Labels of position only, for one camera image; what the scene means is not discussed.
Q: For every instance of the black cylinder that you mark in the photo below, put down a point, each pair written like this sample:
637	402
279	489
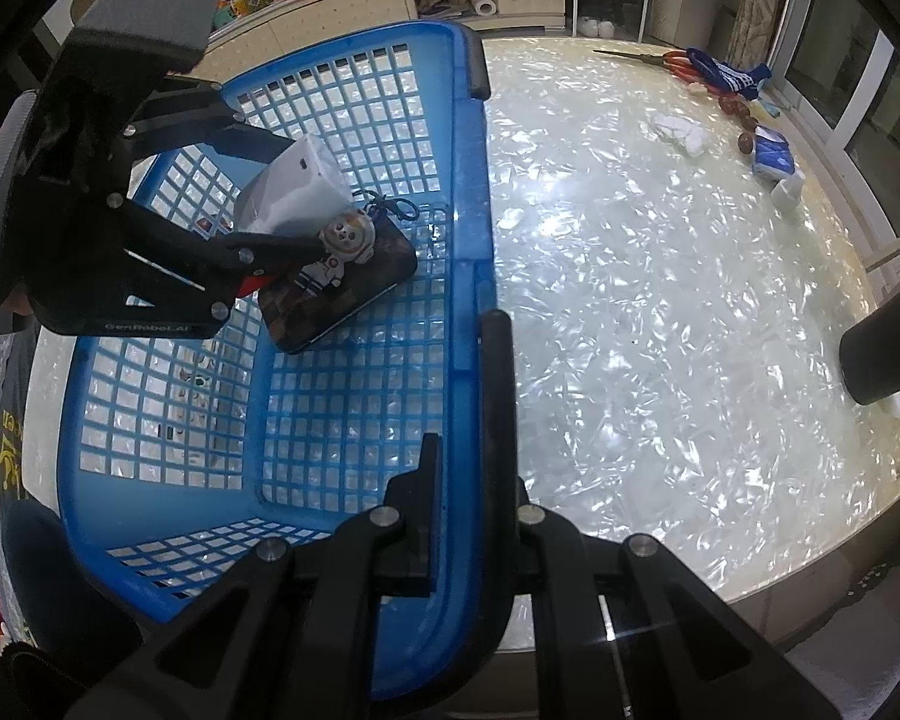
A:
881	360

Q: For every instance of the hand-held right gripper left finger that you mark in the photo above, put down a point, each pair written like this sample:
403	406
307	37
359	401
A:
412	532

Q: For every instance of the white paper roll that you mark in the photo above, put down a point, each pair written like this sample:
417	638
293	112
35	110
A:
484	4

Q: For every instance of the blue sock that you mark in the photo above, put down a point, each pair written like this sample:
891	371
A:
727	75

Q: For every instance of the brown wooden beads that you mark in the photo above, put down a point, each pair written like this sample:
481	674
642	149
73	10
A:
742	109

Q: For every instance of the patterned curtain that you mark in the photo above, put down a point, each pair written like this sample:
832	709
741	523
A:
765	4

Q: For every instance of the brown checkered wallet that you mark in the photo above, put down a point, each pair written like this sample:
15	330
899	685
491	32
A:
345	300

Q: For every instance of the small white cup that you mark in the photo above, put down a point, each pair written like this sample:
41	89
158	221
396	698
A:
787	193

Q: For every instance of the blue plastic basket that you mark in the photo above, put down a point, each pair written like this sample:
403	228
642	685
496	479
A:
345	427

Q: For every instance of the person's left hand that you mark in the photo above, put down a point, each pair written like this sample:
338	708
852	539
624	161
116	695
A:
11	307

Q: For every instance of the white shoes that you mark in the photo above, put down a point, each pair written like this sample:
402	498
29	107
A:
596	26

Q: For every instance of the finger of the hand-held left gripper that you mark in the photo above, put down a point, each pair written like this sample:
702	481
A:
225	131
270	251

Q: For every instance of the blue tissue packet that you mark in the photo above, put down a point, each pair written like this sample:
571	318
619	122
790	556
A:
772	157

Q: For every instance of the white power bank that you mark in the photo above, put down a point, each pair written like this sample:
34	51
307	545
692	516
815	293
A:
292	191

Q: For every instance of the sliding glass door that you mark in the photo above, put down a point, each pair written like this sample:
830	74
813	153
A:
855	67

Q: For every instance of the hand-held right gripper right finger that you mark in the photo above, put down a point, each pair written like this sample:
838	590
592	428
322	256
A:
499	405

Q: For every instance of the grey shirt yellow print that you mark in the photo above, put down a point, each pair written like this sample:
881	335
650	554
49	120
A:
4	450

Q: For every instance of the crumpled white tissue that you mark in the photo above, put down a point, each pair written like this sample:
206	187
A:
682	133

